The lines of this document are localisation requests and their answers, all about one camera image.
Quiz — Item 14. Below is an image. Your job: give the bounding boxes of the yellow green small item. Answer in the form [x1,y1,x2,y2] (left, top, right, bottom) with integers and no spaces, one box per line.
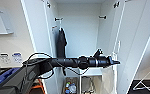
[65,82,71,89]

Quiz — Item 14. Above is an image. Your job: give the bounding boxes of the white wardrobe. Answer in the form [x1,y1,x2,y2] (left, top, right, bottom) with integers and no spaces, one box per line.
[20,0,149,94]

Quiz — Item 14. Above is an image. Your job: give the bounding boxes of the grey wall board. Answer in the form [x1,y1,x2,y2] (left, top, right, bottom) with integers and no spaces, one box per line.
[0,7,15,36]

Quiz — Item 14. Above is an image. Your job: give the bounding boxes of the orange tag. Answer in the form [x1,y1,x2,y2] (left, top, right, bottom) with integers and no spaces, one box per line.
[51,25,59,31]

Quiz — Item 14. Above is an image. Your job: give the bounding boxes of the white wardrobe shelf bench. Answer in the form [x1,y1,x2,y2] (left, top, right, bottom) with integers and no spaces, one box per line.
[78,67,104,94]

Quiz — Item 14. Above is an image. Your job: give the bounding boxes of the pale wire frame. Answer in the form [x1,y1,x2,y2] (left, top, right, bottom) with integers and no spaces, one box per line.
[80,75,96,94]

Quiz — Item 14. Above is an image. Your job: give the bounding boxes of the white wardrobe door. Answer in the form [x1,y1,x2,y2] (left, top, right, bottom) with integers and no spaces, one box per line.
[20,0,59,94]
[114,0,150,94]

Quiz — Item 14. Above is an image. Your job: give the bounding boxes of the blue white wall sticker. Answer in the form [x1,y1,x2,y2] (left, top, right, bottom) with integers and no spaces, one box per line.
[10,51,24,65]

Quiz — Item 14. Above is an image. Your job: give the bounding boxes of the dark door hinge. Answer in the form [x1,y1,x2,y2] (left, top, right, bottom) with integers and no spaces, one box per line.
[113,1,121,9]
[46,2,52,9]

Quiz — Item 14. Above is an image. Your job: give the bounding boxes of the brown storage box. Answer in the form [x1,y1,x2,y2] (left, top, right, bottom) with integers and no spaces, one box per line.
[63,76,81,94]

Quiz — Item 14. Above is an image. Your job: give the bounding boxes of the black garment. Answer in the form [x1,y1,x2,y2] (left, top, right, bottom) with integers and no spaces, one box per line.
[55,27,69,77]

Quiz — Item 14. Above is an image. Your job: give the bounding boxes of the blue cloth bag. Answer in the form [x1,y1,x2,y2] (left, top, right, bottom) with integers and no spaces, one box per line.
[0,67,15,90]

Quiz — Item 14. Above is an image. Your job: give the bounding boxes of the white bottle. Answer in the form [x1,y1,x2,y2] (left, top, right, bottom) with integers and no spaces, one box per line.
[68,83,78,94]

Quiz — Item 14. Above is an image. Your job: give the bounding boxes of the orange table legs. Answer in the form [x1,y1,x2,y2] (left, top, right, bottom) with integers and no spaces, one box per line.
[33,79,46,94]

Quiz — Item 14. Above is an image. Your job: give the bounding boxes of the black wardrobe hook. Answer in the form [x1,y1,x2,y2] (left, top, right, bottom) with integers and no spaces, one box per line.
[53,17,64,22]
[97,14,108,20]

